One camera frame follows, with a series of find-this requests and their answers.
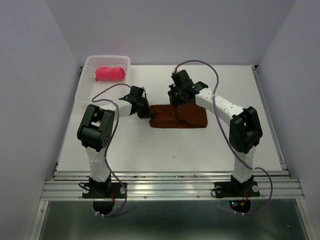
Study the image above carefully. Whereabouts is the brown microfibre towel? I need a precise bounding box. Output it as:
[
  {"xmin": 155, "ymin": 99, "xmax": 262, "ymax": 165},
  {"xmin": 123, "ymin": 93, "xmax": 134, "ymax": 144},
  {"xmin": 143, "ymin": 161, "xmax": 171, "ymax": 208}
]
[{"xmin": 149, "ymin": 102, "xmax": 208, "ymax": 129}]

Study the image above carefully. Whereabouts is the pink microfibre towel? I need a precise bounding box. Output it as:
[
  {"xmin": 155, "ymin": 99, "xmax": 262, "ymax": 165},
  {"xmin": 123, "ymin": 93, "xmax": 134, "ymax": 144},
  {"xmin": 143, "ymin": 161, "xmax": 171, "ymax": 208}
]
[{"xmin": 89, "ymin": 66, "xmax": 126, "ymax": 82}]

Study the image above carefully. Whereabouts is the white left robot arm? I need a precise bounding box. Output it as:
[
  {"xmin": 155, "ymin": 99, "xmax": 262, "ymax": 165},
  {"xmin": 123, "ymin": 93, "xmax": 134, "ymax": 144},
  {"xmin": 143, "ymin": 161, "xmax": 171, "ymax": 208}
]
[{"xmin": 77, "ymin": 86, "xmax": 153, "ymax": 197}]

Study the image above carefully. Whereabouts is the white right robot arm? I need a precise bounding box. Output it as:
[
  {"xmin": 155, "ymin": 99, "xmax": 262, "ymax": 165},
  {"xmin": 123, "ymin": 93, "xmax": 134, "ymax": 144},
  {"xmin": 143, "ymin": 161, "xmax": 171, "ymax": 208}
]
[{"xmin": 168, "ymin": 69, "xmax": 263, "ymax": 195}]

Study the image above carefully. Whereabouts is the white plastic basket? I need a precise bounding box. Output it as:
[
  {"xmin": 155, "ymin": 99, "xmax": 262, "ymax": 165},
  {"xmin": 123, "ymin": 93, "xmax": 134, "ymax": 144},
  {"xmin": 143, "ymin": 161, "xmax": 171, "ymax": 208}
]
[{"xmin": 75, "ymin": 55, "xmax": 131, "ymax": 104}]

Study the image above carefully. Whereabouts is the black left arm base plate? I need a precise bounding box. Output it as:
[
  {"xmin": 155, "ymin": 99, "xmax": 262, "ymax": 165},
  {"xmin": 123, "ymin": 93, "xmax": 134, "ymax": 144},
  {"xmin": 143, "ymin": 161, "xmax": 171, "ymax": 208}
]
[{"xmin": 78, "ymin": 182, "xmax": 126, "ymax": 200}]

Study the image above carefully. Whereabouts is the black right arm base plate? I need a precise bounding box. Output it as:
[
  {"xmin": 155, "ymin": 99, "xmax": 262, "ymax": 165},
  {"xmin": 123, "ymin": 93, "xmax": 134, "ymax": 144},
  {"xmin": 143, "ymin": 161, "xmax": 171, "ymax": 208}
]
[{"xmin": 211, "ymin": 181, "xmax": 260, "ymax": 199}]

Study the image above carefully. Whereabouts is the aluminium table edge rail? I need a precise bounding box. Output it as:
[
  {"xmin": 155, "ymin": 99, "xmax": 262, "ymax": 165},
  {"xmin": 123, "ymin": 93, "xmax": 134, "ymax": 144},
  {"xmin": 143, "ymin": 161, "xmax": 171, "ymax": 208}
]
[{"xmin": 251, "ymin": 65, "xmax": 291, "ymax": 178}]

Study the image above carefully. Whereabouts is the aluminium front mounting rail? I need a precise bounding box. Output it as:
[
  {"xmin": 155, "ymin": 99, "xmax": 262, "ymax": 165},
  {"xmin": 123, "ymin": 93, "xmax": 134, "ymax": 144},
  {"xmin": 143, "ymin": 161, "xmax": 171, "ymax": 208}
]
[{"xmin": 40, "ymin": 169, "xmax": 305, "ymax": 201}]

